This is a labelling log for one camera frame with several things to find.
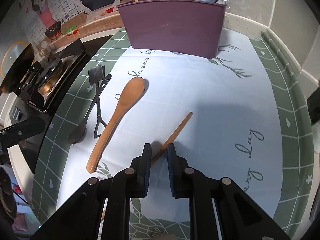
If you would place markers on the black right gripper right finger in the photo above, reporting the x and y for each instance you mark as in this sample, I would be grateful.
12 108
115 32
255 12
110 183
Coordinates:
180 174

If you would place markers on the green white printed table mat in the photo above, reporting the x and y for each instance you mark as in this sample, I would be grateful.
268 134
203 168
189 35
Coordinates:
250 123

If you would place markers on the brown wooden spoon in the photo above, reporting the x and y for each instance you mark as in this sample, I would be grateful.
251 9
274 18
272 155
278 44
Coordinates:
131 93

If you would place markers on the purple plastic utensil caddy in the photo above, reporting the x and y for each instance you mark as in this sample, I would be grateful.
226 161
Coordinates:
184 26

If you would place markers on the black gas stove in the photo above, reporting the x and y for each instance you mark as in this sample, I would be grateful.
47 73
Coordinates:
40 87

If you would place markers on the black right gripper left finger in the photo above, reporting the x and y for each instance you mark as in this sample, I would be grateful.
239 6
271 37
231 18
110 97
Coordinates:
142 167

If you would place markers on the black smiley-handle spoon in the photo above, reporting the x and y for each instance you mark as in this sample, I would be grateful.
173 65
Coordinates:
79 132

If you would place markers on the black shovel-shaped spoon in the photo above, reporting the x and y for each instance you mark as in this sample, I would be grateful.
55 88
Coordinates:
97 74

